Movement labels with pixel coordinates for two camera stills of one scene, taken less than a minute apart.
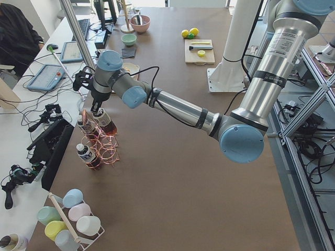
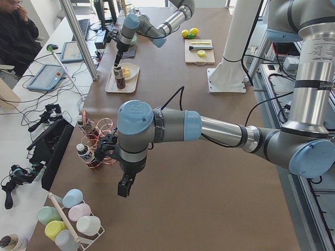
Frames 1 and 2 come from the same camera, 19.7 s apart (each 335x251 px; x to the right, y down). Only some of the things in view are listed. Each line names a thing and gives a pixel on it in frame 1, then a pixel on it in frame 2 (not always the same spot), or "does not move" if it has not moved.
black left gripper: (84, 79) to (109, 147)
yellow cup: (52, 228) does not move
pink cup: (77, 211) does not move
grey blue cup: (65, 241) does not move
